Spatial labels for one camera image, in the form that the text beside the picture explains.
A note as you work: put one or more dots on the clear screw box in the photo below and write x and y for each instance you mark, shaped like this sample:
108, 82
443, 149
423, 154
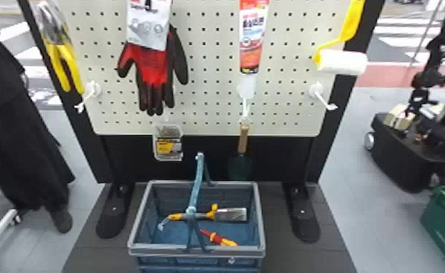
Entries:
167, 143

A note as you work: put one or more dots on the white pegboard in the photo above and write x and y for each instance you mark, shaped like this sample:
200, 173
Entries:
207, 76

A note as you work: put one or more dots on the white sealant tube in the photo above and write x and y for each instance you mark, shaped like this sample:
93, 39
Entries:
251, 42

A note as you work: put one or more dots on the red and black gloves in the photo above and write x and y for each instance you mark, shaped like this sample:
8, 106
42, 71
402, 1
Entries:
151, 64

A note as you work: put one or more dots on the red and yellow screwdriver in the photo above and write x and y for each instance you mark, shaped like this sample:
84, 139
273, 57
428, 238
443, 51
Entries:
216, 238

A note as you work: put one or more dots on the blue basket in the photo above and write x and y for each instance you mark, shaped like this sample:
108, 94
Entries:
197, 249

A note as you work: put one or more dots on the yellow paint roller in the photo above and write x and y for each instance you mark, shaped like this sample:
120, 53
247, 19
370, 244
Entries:
340, 59

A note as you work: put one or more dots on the yellow pliers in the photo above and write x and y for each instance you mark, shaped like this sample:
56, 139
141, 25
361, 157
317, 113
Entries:
60, 49

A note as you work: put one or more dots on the person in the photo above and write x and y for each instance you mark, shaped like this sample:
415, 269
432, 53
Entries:
12, 125

